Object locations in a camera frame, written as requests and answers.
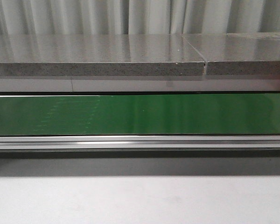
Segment grey stone counter left slab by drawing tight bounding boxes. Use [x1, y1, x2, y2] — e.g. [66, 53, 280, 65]
[0, 34, 204, 77]

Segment grey stone counter slab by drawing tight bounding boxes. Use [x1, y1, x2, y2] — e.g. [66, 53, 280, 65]
[182, 33, 280, 79]
[0, 34, 204, 77]

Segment grey stone counter right slab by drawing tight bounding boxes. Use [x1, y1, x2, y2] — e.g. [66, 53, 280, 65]
[182, 33, 280, 79]

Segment green conveyor belt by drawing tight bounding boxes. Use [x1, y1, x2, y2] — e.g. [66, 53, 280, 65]
[0, 93, 280, 136]

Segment white pleated curtain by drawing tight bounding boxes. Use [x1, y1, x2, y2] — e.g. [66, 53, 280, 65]
[0, 0, 280, 35]

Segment aluminium conveyor frame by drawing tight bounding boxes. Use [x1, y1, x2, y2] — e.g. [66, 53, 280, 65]
[0, 135, 280, 152]

